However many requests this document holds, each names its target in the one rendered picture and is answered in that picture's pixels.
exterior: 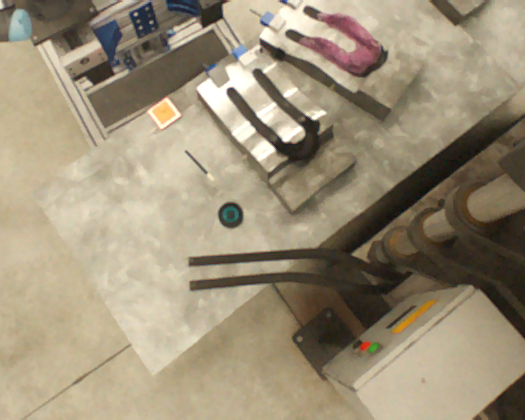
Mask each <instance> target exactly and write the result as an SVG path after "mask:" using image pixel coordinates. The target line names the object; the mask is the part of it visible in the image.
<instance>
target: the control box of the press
mask: <svg viewBox="0 0 525 420"><path fill-rule="evenodd" d="M292 339H293V342H294V343H295V345H296V346H297V347H298V349H299V350H300V351H301V353H302V355H304V356H305V358H306V359H307V360H308V362H309V363H310V364H311V366H312V368H313V369H314V371H315V372H316V373H317V375H319V376H320V377H321V379H323V381H326V379H328V381H329V382H330V383H331V385H332V386H334V387H335V389H336V390H337V391H338V394H339V395H340V396H341V397H342V399H343V400H344V401H345V404H347V405H348V406H349V408H350V409H351V410H352V412H353V413H354V415H355V417H356V418H357V419H358V420H472V419H473V418H474V416H475V415H476V414H477V413H478V412H480V411H482V410H483V409H484V408H485V407H486V406H487V405H488V404H490V403H491V401H492V400H494V399H495V398H496V397H497V396H498V395H500V394H501V393H502V392H503V391H504V390H505V389H507V388H508V387H510V385H511V384H512V383H513V382H514V381H515V380H516V379H517V378H519V377H521V376H522V375H523V374H524V373H525V340H524V339H523V337H522V336H521V335H520V334H519V332H518V331H516V330H515V328H514V327H513V326H512V325H511V324H510V323H509V322H508V319H506V318H505V317H504V316H503V315H502V314H501V313H500V311H499V310H497V308H496V307H495V306H494V305H493V304H492V302H491V301H490V300H489V299H488V298H486V296H485V294H484V293H483V292H482V291H481V290H480V289H476V290H475V289H474V288H473V287H472V286H470V285H469V284H460V285H457V288H454V289H447V290H441V291H434V292H429V293H427V292H426V291H419V292H417V294H416V295H411V296H408V297H407V298H406V299H405V300H404V301H402V302H401V303H400V304H399V305H398V306H396V307H395V308H394V309H393V310H391V311H389V312H388V314H387V315H386V316H384V317H383V318H382V319H381V320H380V321H378V322H377V323H376V324H375V325H373V326H371V327H370V328H369V329H368V330H367V331H365V333H364V334H363V335H362V336H360V337H353V336H352V333H351V332H350V331H349V330H348V328H347V327H346V326H345V324H344V323H343V322H341V321H340V318H339V317H338V316H337V314H336V313H335V312H334V311H333V309H332V308H327V309H324V310H323V311H322V312H321V313H320V314H318V315H317V316H316V317H315V318H313V319H312V320H311V321H310V322H308V324H307V325H305V326H304V327H302V328H301V329H300V330H299V331H297V332H296V333H295V334H294V335H293V336H292Z"/></svg>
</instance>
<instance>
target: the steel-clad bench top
mask: <svg viewBox="0 0 525 420"><path fill-rule="evenodd" d="M339 1H345V2H349V3H352V4H355V5H357V6H358V7H361V8H362V9H364V10H365V11H367V12H368V13H369V15H370V16H372V17H373V18H374V19H375V20H376V21H379V22H380V23H381V24H383V25H384V26H385V27H387V28H388V29H390V30H392V31H394V32H396V33H399V32H400V31H401V30H402V29H403V30H405V31H407V32H409V33H411V34H413V35H415V36H416V37H418V39H420V40H422V41H423V42H425V43H428V44H429V45H431V46H433V47H434V49H433V51H432V52H431V53H430V55H429V57H427V59H426V60H425V62H424V63H423V65H422V66H421V68H420V69H419V71H418V73H417V74H416V76H414V77H413V79H412V80H411V82H410V83H409V85H408V86H407V88H406V90H405V92H404V93H403V94H401V96H400V97H399V99H398V100H397V102H396V103H395V105H394V106H393V109H392V110H391V112H390V113H389V114H388V116H386V117H385V119H384V120H383V121H382V120H380V119H378V118H377V117H375V116H374V115H372V114H369V113H368V112H366V111H365V110H363V109H361V108H360V107H358V106H357V105H355V103H353V102H351V101H349V100H348V99H346V98H344V97H343V96H341V95H340V94H338V93H336V92H335V91H332V90H331V91H330V90H329V88H327V87H326V86H324V85H323V84H321V83H319V82H318V80H316V79H315V78H312V77H310V76H309V75H307V74H306V73H304V72H302V71H301V70H299V69H298V68H296V67H294V66H293V65H290V64H289V63H287V62H285V61H284V59H283V62H281V61H279V60H278V58H276V54H274V53H273V52H270V51H268V50H267V49H265V48H264V47H262V46H261V47H262V48H263V49H264V50H265V52H266V53H267V54H268V55H269V56H270V57H272V60H273V61H274V62H275V63H276V65H277V66H278V67H279V68H280V69H281V70H282V72H283V73H284V74H285V75H286V76H287V78H288V79H289V81H290V82H291V83H292V85H294V86H295V87H296V88H297V89H298V90H299V91H300V92H301V93H302V94H303V95H305V96H306V97H307V98H309V99H310V100H311V101H313V103H315V104H316V105H317V106H319V107H320V108H321V109H322V110H323V111H324V112H325V113H326V114H327V115H328V117H329V118H330V119H331V120H332V122H333V129H332V133H333V135H334V136H336V137H337V138H338V140H339V141H340V142H341V143H342V144H343V145H344V148H345V149H346V150H347V151H348V152H349V153H350V154H351V156H352V157H353V158H355V159H356V160H357V162H356V163H355V164H353V166H352V168H350V169H349V170H348V171H346V172H345V173H344V174H343V175H341V176H340V177H339V178H337V179H336V180H334V181H332V182H331V183H330V184H329V185H327V186H326V187H325V188H323V190H322V191H321V192H319V193H318V194H317V195H314V196H313V197H312V198H311V199H309V200H308V201H307V202H305V203H304V204H303V205H301V206H300V207H299V208H297V209H296V210H295V211H293V213H291V214H290V213H289V211H288V210H287V209H286V207H285V206H284V205H283V204H282V202H281V201H280V200H279V199H278V197H277V196H276V195H275V194H273V192H272V191H271V189H270V188H269V186H268V185H267V184H266V183H265V181H264V180H263V179H262V178H261V176H260V175H259V174H258V173H257V171H256V170H255V169H254V167H253V165H251V164H250V163H249V162H248V160H247V159H244V160H242V159H241V157H242V156H243V154H242V153H241V152H240V150H239V149H238V148H237V147H236V144H235V143H234V142H233V141H232V139H231V138H230V137H228V136H227V134H226V133H225V132H224V131H223V129H222V128H221V127H220V126H219V124H218V123H217V121H216V120H215V118H214V117H213V116H212V115H211V114H210V112H209V111H208V110H206V109H205V107H204V106H203V105H202V104H201V102H200V101H199V99H198V94H197V89H196V88H198V87H199V86H200V85H202V84H203V83H205V82H206V81H209V80H210V77H209V76H208V75H206V73H205V71H204V72H203V73H201V74H200V75H198V76H197V77H196V78H194V80H193V81H191V82H190V83H188V84H187V85H185V86H183V87H182V88H181V89H179V90H177V91H176V92H174V93H173V94H172V95H170V96H169V97H167V98H168V99H169V100H170V102H171V104H172V105H173V106H174V108H175V109H176V110H177V111H178V113H179V114H180V115H181V118H179V119H178V120H176V121H175V123H174V124H172V125H171V126H169V127H168V128H166V129H165V130H164V131H161V129H160V128H159V127H158V126H157V124H156V122H155V121H154V119H153V118H152V117H151V115H150V114H149V112H146V113H145V114H142V115H141V116H139V117H138V118H137V119H135V120H134V121H132V122H131V123H129V125H128V126H126V127H125V128H124V129H121V130H120V131H118V132H117V133H115V134H114V135H113V136H111V137H110V138H108V139H107V140H105V141H103V142H101V143H100V144H99V145H97V147H96V148H94V149H93V150H91V151H90V152H89V153H86V154H85V155H83V156H82V157H80V158H79V159H77V160H76V161H75V162H73V163H72V164H69V165H68V167H66V168H65V169H64V170H62V171H61V172H59V173H58V174H56V175H54V176H52V177H51V178H50V179H48V180H47V181H45V182H44V183H42V184H41V186H39V187H37V188H36V189H34V190H33V191H31V193H32V194H33V196H34V197H35V199H36V200H37V202H38V203H39V206H40V207H42V209H43V210H44V212H45V213H46V215H47V216H48V218H49V219H50V221H51V222H52V225H53V226H54V228H55V229H56V231H58V232H59V234H60V235H61V237H62V239H63V240H64V242H65V243H66V246H67V247H68V249H69V250H70V252H71V253H72V255H73V256H74V258H75V259H77V261H78V262H79V265H80V266H81V268H82V269H83V271H84V272H85V274H86V275H87V277H88V278H89V280H90V281H91V284H92V285H93V287H94V288H96V289H95V290H97V291H98V293H99V295H100V296H101V298H102V299H103V302H104V303H105V305H106V306H107V308H108V309H109V311H110V312H111V314H112V315H113V317H114V318H115V321H116V322H118V324H119V325H120V327H121V328H122V330H123V331H124V333H125V334H126V337H127V338H128V340H129V341H130V343H131V344H132V346H133V347H134V349H135V350H136V353H137V355H139V356H140V358H141V359H142V361H143V362H144V364H145V365H146V368H147V369H148V371H149V372H150V374H151V375H152V376H154V375H155V374H156V373H158V372H160V371H161V370H162V368H163V367H165V366H166V365H167V364H169V363H170V362H171V361H172V360H175V359H176V358H177V357H179V355H180V354H181V353H182V352H184V351H185V350H186V349H187V348H189V347H190V346H192V345H194V344H195V343H196V342H197V340H199V339H200V338H201V337H203V336H204V335H205V334H206V333H208V332H209V331H211V330H212V329H214V328H215V327H216V325H218V324H219V323H220V322H221V321H223V320H224V319H225V318H226V317H228V316H230V315H231V314H233V313H234V312H235V311H236V309H238V308H239V307H240V306H242V305H243V304H244V303H245V302H247V301H248V300H250V299H251V298H253V297H254V296H255V295H257V294H258V293H259V291H260V290H262V289H263V288H264V287H266V286H267V285H268V284H259V285H247V286H236V287H224V288H213V289H202V290H190V291H187V290H186V286H185V284H186V281H195V280H205V279H217V278H227V277H239V276H249V275H261V273H266V274H272V272H284V271H286V270H287V269H288V268H289V267H291V266H293V265H294V264H296V263H297V262H298V261H299V260H301V259H299V260H283V261H268V262H253V263H238V264H222V265H207V266H192V267H186V266H185V258H188V257H201V256H216V254H230V253H244V252H258V251H273V250H286V249H301V248H316V247H317V246H318V245H320V244H321V243H322V242H323V241H325V240H326V239H327V238H328V237H330V236H331V235H332V234H335V233H336V232H337V231H338V229H340V228H341V227H342V226H344V225H345V224H346V223H347V222H349V221H350V220H351V219H353V218H355V217H356V216H357V215H359V214H360V213H361V212H362V211H364V210H365V209H366V207H368V206H369V205H371V204H372V203H374V202H375V201H376V200H377V199H379V198H380V197H381V196H383V195H384V194H385V193H386V192H389V191H390V190H391V189H392V188H394V187H395V185H396V184H398V183H399V182H400V181H401V180H403V179H405V178H406V177H408V176H409V175H410V174H411V173H413V172H414V171H415V170H416V169H418V168H420V167H421V165H423V164H424V163H425V162H426V161H428V160H429V159H430V158H431V157H433V156H435V155H436V154H438V153H439V152H440V151H441V150H443V149H444V148H445V146H448V145H449V144H450V143H451V142H453V141H454V140H455V139H456V138H458V137H459V136H460V135H463V134H464V133H465V132H466V131H468V129H469V128H470V127H472V126H474V125H475V124H476V123H478V122H479V121H480V120H481V119H483V118H484V117H486V116H488V115H489V113H490V112H491V111H493V110H494V109H495V108H497V107H499V106H500V105H501V104H503V103H504V102H505V101H506V100H509V98H510V97H511V96H513V95H514V94H515V93H516V92H519V91H520V90H521V89H522V88H524V87H525V0H490V1H489V2H488V3H487V5H484V6H483V7H482V8H480V9H479V10H477V11H476V12H475V13H472V14H471V16H470V17H468V18H467V19H466V20H464V21H462V22H461V23H459V24H458V25H457V26H455V25H454V24H453V23H452V22H451V21H449V20H448V19H447V18H446V17H445V16H444V15H443V14H442V13H441V12H440V11H439V10H438V8H437V7H436V6H435V5H433V4H432V3H431V2H430V1H429V0H339ZM183 92H184V93H183ZM188 97H189V98H188ZM192 103H193V104H192ZM186 150H187V151H188V152H189V153H190V154H191V155H192V156H193V157H194V158H195V159H196V160H197V161H198V162H199V163H200V164H201V165H202V166H203V167H204V169H205V170H207V172H208V173H209V174H210V175H211V176H212V177H213V178H214V180H213V181H212V180H211V179H210V178H209V177H208V176H206V175H205V174H204V173H203V172H202V171H201V169H200V167H199V166H198V165H197V164H196V163H195V162H194V161H193V160H192V159H191V158H190V157H189V156H188V155H187V154H186V153H185V151H186ZM227 202H235V203H237V204H238V205H240V206H241V208H242V210H243V221H242V223H241V224H240V225H239V226H238V227H236V228H233V229H228V228H225V227H223V226H222V225H221V224H220V222H219V219H218V210H219V208H220V207H221V205H223V204H224V203H227Z"/></svg>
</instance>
